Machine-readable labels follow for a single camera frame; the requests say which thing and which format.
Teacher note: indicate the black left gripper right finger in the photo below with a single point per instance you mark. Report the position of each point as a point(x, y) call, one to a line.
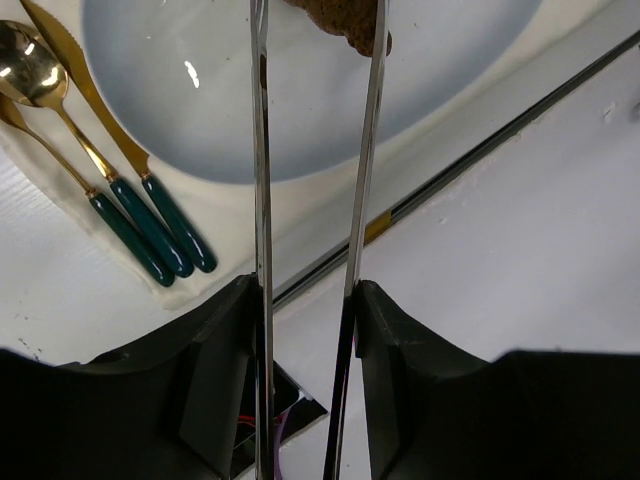
point(435, 411)

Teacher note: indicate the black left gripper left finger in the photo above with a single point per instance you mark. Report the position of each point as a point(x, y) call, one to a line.
point(164, 406)

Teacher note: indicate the brown chocolate croissant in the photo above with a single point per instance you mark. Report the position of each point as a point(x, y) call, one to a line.
point(355, 20)

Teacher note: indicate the light blue oval plate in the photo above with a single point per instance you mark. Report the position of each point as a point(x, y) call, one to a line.
point(177, 76)

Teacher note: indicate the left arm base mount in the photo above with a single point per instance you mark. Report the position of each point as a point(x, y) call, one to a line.
point(294, 409)

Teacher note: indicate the gold fork green handle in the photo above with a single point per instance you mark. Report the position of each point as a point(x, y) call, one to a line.
point(141, 249)

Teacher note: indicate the gold knife green handle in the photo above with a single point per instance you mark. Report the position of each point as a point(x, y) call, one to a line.
point(71, 55)

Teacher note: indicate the gold spoon green handle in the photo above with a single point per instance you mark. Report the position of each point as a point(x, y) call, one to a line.
point(32, 76)

